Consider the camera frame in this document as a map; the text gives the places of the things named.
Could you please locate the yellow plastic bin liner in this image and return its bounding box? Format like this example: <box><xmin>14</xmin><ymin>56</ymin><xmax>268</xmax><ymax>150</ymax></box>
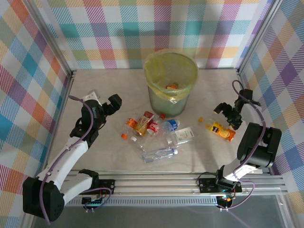
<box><xmin>143</xmin><ymin>52</ymin><xmax>200</xmax><ymax>105</ymax></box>

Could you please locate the red cola label bottle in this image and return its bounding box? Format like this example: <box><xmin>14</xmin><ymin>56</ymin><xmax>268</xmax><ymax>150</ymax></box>
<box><xmin>146</xmin><ymin>113</ymin><xmax>167</xmax><ymax>136</ymax></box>

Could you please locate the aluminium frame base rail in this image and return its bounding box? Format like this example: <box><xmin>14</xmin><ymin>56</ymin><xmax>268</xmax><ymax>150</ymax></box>
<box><xmin>25</xmin><ymin>170</ymin><xmax>289</xmax><ymax>198</ymax></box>

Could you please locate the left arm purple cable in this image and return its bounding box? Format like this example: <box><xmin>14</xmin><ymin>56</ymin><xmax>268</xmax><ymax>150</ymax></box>
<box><xmin>39</xmin><ymin>95</ymin><xmax>112</xmax><ymax>226</ymax></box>

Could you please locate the yellow red drink carton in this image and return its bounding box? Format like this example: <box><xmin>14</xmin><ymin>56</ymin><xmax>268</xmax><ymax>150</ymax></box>
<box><xmin>133</xmin><ymin>110</ymin><xmax>155</xmax><ymax>136</ymax></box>

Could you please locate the crushed orange label bottle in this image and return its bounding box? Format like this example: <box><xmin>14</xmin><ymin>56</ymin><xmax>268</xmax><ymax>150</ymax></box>
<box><xmin>125</xmin><ymin>117</ymin><xmax>139</xmax><ymax>131</ymax></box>

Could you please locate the yellow label juice bottle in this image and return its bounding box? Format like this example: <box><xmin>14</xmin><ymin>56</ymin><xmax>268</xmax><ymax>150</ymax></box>
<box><xmin>205</xmin><ymin>121</ymin><xmax>237</xmax><ymax>143</ymax></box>

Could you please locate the grey mesh waste bin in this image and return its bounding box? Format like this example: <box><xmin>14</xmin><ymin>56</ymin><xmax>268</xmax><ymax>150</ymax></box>
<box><xmin>143</xmin><ymin>52</ymin><xmax>200</xmax><ymax>117</ymax></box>

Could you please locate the small blue label water bottle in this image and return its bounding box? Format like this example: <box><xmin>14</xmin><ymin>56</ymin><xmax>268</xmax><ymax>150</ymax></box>
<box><xmin>162</xmin><ymin>118</ymin><xmax>181</xmax><ymax>134</ymax></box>

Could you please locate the aluminium frame side rail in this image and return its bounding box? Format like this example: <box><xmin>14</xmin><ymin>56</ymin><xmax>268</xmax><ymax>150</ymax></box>
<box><xmin>41</xmin><ymin>70</ymin><xmax>76</xmax><ymax>178</ymax></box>
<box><xmin>237</xmin><ymin>68</ymin><xmax>274</xmax><ymax>175</ymax></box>

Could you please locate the aluminium frame corner post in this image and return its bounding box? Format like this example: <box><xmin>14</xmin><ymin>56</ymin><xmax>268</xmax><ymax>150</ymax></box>
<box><xmin>22</xmin><ymin>0</ymin><xmax>77</xmax><ymax>83</ymax></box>
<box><xmin>237</xmin><ymin>0</ymin><xmax>284</xmax><ymax>76</ymax></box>

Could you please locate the grey slotted cable duct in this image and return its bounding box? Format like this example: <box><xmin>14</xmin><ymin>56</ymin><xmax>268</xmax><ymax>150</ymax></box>
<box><xmin>38</xmin><ymin>199</ymin><xmax>220</xmax><ymax>208</ymax></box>

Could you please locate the clear bottle white label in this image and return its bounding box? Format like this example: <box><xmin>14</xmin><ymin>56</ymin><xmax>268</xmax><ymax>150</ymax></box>
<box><xmin>165</xmin><ymin>126</ymin><xmax>196</xmax><ymax>146</ymax></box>

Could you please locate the crushed clear bottle white cap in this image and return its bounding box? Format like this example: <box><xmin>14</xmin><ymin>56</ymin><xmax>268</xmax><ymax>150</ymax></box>
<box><xmin>130</xmin><ymin>135</ymin><xmax>148</xmax><ymax>152</ymax></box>

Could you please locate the long clear water bottle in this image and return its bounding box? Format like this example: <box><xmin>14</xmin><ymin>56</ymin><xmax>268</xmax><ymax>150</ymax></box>
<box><xmin>141</xmin><ymin>146</ymin><xmax>179</xmax><ymax>164</ymax></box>

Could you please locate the clear bottle orange cap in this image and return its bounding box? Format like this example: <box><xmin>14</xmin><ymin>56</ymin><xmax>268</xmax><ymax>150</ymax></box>
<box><xmin>120</xmin><ymin>124</ymin><xmax>134</xmax><ymax>140</ymax></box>

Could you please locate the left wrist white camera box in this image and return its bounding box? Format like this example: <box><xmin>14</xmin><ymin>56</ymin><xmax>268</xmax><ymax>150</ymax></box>
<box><xmin>86</xmin><ymin>89</ymin><xmax>103</xmax><ymax>103</ymax></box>

